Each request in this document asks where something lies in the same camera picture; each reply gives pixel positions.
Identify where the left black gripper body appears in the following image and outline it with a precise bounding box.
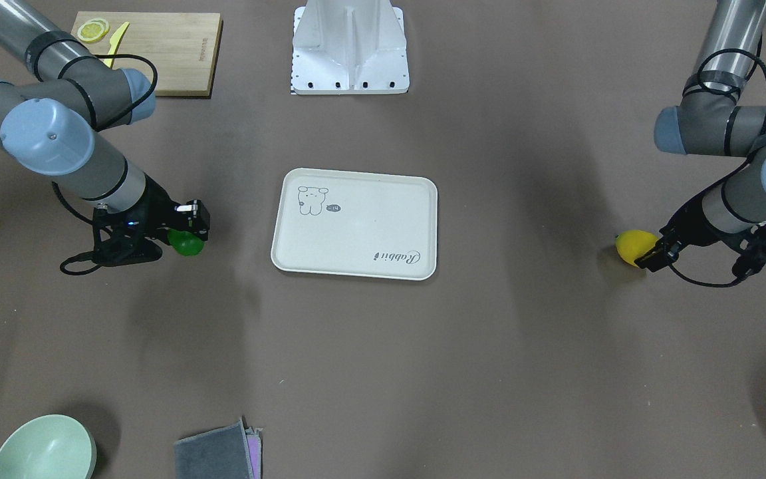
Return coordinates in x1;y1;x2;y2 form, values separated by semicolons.
662;197;766;279

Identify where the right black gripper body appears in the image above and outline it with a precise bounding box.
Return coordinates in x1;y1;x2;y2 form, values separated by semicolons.
93;177;184;267

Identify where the green lime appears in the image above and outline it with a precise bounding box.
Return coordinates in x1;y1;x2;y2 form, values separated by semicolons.
167;230;205;257

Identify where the yellow lemon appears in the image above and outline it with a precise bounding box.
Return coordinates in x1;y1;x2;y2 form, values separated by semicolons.
614;230;659;269

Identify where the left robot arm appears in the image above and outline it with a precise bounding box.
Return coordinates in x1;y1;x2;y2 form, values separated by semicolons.
633;1;766;284

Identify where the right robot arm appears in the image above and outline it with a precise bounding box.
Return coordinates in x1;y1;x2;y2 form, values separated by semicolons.
0;1;210;275

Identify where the cream rectangular tray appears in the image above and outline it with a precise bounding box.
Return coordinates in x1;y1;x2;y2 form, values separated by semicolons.
271;168;438;281

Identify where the bamboo cutting board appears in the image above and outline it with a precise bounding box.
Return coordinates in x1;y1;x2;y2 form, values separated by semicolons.
70;11;224;97

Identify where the yellow plastic knife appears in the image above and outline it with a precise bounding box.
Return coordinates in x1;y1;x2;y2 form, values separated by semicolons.
102;21;130;68

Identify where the lemon slice upper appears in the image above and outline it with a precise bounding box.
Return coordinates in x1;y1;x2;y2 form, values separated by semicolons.
76;17;110;43

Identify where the mint green bowl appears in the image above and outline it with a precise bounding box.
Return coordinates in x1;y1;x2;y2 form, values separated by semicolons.
0;414;98;478

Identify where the grey folded cloth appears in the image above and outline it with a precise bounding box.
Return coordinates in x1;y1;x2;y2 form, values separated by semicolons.
174;419;263;478

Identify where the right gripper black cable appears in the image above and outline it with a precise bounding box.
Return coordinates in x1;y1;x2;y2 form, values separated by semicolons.
51;183;114;276

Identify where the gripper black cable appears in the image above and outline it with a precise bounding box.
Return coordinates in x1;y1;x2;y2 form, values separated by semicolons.
51;183;114;276
664;47;766;289

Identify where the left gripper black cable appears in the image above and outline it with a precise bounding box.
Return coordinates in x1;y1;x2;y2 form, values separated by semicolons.
664;47;766;289

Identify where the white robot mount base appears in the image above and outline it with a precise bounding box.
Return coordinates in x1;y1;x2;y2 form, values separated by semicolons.
290;1;410;95

